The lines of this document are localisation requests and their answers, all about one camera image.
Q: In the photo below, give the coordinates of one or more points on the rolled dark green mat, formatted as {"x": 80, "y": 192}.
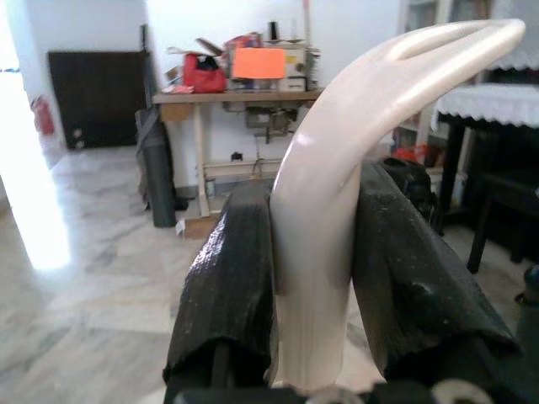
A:
{"x": 162, "y": 185}

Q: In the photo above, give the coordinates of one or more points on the black piano bench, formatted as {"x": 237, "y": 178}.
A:
{"x": 501, "y": 198}

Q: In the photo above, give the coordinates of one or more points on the orange paper sheet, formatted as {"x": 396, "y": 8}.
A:
{"x": 259, "y": 63}

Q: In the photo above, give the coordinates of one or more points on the wooden work table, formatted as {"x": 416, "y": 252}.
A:
{"x": 236, "y": 97}

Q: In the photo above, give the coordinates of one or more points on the red fire extinguisher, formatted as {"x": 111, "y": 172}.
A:
{"x": 43, "y": 115}

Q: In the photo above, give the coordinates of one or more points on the dark brown cabinet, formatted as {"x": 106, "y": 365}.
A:
{"x": 97, "y": 97}

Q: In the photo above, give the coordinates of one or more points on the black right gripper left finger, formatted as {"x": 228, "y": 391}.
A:
{"x": 236, "y": 273}

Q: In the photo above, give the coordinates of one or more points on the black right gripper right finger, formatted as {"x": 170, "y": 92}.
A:
{"x": 404, "y": 273}

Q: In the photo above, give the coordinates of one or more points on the black piano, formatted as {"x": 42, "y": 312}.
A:
{"x": 505, "y": 151}

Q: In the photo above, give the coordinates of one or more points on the red fabric bag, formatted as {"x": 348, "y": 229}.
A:
{"x": 202, "y": 80}

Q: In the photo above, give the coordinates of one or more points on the black wall plug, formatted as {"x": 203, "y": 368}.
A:
{"x": 237, "y": 156}

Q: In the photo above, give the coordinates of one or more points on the long black tube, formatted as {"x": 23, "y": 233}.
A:
{"x": 145, "y": 67}

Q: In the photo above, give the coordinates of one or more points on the beige sewing machine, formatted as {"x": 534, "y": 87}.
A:
{"x": 299, "y": 63}

